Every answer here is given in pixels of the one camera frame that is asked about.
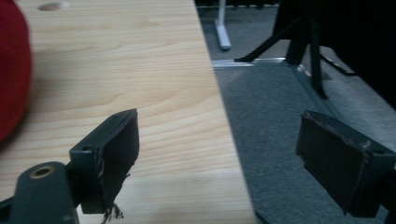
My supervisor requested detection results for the white desk frame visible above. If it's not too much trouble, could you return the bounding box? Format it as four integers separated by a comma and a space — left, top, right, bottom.
214, 0, 233, 51

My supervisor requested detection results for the metal floor rail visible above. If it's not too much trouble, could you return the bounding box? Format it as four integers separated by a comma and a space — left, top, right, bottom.
211, 57, 288, 69

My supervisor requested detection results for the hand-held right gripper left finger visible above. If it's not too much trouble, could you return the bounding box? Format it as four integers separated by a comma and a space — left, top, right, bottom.
68, 108, 140, 224

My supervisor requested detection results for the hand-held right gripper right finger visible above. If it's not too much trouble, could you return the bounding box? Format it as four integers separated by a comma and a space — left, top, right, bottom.
295, 109, 396, 218

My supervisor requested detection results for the red cap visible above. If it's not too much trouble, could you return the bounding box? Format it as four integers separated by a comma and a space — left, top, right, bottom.
0, 0, 34, 145

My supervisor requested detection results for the black tripod stand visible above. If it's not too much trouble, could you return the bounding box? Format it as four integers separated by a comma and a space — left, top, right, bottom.
233, 0, 329, 100

